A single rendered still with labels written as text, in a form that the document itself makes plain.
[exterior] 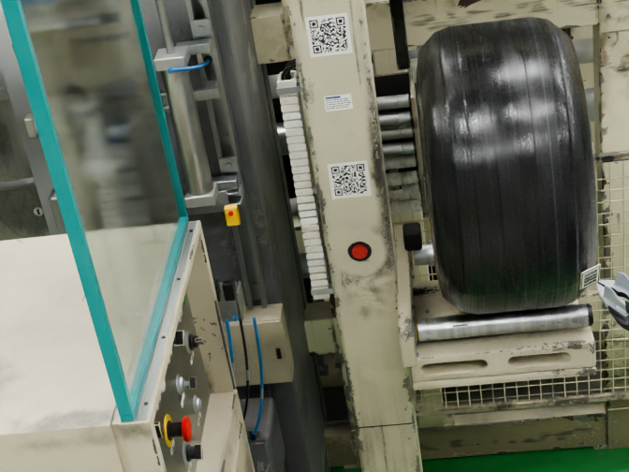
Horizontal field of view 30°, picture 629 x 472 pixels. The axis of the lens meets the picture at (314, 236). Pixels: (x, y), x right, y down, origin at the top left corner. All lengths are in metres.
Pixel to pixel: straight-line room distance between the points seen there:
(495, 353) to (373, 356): 0.27
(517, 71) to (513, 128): 0.11
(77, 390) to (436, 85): 0.84
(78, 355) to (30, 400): 0.11
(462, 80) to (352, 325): 0.59
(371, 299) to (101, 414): 0.84
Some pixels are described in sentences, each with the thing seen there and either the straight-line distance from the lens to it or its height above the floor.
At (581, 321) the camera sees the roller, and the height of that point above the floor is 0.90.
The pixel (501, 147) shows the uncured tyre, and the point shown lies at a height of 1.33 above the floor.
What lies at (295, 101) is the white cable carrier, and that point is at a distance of 2.16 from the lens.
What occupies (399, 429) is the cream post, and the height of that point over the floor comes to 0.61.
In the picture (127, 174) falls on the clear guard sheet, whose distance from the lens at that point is 1.73.
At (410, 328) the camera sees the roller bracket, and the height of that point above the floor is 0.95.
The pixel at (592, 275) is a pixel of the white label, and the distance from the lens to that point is 2.18.
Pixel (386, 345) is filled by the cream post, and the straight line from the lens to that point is 2.42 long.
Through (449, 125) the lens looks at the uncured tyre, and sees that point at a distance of 2.05.
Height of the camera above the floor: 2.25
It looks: 30 degrees down
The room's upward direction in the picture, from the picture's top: 9 degrees counter-clockwise
